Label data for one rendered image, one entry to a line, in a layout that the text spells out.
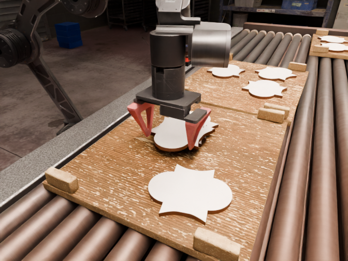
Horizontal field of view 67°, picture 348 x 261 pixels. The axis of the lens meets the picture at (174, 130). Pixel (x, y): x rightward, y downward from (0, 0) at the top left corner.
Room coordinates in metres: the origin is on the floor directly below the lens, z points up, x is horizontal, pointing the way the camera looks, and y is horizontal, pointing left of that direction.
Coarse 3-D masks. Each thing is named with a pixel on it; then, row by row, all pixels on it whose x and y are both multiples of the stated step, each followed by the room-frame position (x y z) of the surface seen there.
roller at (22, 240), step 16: (256, 32) 1.68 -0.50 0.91; (240, 48) 1.33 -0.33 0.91; (48, 208) 0.30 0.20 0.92; (64, 208) 0.30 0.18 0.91; (32, 224) 0.26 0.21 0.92; (48, 224) 0.27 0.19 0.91; (16, 240) 0.24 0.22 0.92; (32, 240) 0.24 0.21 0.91; (0, 256) 0.21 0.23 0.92; (16, 256) 0.22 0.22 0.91
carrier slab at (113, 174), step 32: (128, 128) 0.52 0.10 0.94; (224, 128) 0.52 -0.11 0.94; (256, 128) 0.52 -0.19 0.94; (96, 160) 0.40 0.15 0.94; (128, 160) 0.40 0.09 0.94; (160, 160) 0.40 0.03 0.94; (192, 160) 0.40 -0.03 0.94; (224, 160) 0.40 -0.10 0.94; (256, 160) 0.40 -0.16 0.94; (64, 192) 0.32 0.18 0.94; (96, 192) 0.31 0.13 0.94; (128, 192) 0.31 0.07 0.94; (256, 192) 0.31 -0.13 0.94; (128, 224) 0.26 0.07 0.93; (160, 224) 0.25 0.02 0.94; (192, 224) 0.25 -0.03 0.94; (224, 224) 0.25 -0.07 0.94; (256, 224) 0.25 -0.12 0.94
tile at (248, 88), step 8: (264, 80) 0.79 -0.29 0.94; (248, 88) 0.73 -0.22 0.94; (256, 88) 0.73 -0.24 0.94; (264, 88) 0.73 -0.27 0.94; (272, 88) 0.73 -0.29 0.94; (280, 88) 0.73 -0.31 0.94; (256, 96) 0.68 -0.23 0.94; (264, 96) 0.67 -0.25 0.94; (272, 96) 0.68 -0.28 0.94; (280, 96) 0.68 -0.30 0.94
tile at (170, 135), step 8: (168, 120) 0.51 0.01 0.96; (176, 120) 0.51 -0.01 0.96; (160, 128) 0.47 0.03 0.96; (168, 128) 0.47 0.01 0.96; (176, 128) 0.47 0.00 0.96; (184, 128) 0.47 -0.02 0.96; (160, 136) 0.44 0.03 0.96; (168, 136) 0.44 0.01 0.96; (176, 136) 0.44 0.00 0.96; (184, 136) 0.44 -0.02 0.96; (200, 136) 0.44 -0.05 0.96; (160, 144) 0.41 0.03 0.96; (168, 144) 0.41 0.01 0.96; (176, 144) 0.41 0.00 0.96; (184, 144) 0.41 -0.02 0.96
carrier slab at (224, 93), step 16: (240, 64) 0.99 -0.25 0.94; (256, 64) 0.99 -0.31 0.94; (192, 80) 0.82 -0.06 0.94; (208, 80) 0.82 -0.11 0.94; (224, 80) 0.82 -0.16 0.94; (240, 80) 0.82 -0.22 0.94; (256, 80) 0.82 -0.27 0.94; (288, 80) 0.82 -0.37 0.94; (304, 80) 0.82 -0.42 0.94; (208, 96) 0.69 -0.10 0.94; (224, 96) 0.69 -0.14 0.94; (240, 96) 0.69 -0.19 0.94; (288, 96) 0.69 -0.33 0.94; (256, 112) 0.59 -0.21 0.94
